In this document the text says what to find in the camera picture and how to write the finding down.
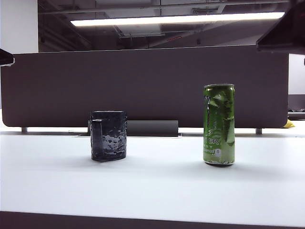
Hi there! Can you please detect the green metal drink can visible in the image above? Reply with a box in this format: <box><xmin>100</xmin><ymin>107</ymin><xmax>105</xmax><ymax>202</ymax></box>
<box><xmin>203</xmin><ymin>83</ymin><xmax>236</xmax><ymax>167</ymax></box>

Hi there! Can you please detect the dark grey desk divider panel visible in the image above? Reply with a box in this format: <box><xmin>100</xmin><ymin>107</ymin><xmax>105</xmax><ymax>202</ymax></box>
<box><xmin>0</xmin><ymin>45</ymin><xmax>290</xmax><ymax>129</ymax></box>

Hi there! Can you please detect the dark textured glass mug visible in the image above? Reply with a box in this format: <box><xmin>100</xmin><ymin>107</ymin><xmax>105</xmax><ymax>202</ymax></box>
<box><xmin>90</xmin><ymin>110</ymin><xmax>128</xmax><ymax>162</ymax></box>

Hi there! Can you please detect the long ceiling light strip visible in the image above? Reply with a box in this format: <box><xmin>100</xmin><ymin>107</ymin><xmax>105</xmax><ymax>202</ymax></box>
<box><xmin>70</xmin><ymin>11</ymin><xmax>286</xmax><ymax>27</ymax></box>

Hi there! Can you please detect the background office desk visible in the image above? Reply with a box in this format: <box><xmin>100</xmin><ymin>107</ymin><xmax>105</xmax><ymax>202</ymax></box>
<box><xmin>287</xmin><ymin>94</ymin><xmax>305</xmax><ymax>121</ymax></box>

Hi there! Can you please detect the grey desk cable flap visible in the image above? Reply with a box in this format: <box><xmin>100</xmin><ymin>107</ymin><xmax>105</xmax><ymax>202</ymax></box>
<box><xmin>87</xmin><ymin>120</ymin><xmax>179</xmax><ymax>138</ymax></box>

